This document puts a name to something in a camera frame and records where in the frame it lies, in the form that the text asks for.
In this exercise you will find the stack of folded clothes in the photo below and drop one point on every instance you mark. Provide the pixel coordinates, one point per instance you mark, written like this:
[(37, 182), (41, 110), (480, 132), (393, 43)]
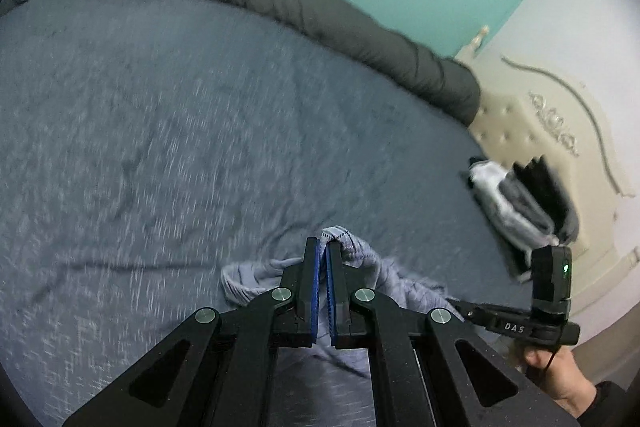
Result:
[(528, 205)]

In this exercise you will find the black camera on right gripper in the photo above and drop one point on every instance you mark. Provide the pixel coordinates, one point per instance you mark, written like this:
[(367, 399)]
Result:
[(552, 279)]

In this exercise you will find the person's right hand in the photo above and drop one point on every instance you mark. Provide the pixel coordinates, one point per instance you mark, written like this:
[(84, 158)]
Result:
[(563, 381)]

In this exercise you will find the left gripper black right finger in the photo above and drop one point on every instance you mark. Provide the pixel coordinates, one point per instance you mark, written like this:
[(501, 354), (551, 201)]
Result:
[(430, 369)]

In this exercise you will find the blue plaid boxer shorts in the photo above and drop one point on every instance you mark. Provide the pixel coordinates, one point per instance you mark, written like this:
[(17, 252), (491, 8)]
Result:
[(322, 386)]

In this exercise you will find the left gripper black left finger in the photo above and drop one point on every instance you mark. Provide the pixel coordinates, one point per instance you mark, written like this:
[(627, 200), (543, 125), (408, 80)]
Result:
[(215, 369)]

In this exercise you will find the dark grey rolled duvet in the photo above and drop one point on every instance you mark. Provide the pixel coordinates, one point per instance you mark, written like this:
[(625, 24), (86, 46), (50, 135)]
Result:
[(300, 6)]

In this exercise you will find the blue patterned bed sheet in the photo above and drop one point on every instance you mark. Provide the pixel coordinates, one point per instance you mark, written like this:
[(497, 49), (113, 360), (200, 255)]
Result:
[(147, 144)]

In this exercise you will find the cream tufted headboard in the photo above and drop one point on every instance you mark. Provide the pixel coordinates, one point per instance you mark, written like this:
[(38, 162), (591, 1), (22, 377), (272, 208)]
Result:
[(527, 110)]

